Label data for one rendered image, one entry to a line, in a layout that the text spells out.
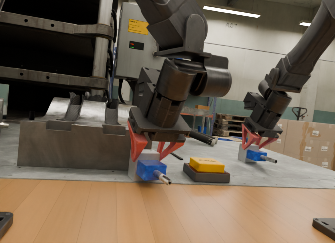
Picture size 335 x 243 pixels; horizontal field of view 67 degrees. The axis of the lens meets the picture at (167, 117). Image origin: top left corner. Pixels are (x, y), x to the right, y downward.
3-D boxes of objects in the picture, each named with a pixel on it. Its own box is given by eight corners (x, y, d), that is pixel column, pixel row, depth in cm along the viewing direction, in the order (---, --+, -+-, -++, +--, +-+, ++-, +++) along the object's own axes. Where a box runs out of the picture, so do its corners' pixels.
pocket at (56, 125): (71, 142, 51) (73, 124, 51) (43, 140, 50) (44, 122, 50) (74, 139, 55) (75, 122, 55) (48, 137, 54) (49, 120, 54)
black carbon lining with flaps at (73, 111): (122, 134, 59) (126, 94, 59) (48, 128, 55) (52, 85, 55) (115, 121, 93) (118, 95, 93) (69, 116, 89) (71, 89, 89)
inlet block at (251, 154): (280, 171, 72) (283, 152, 72) (267, 171, 70) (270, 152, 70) (249, 159, 84) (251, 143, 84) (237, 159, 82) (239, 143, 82)
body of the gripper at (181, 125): (126, 114, 46) (137, 78, 43) (175, 118, 51) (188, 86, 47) (135, 137, 41) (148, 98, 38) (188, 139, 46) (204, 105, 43)
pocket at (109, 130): (125, 146, 54) (127, 129, 54) (99, 144, 52) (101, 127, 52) (123, 142, 58) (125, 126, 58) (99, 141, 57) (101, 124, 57)
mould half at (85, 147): (148, 172, 56) (155, 110, 55) (16, 166, 49) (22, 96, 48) (127, 137, 104) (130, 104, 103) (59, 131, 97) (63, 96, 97)
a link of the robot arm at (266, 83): (250, 92, 81) (261, 56, 75) (275, 95, 82) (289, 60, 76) (261, 110, 72) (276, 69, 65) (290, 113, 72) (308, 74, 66)
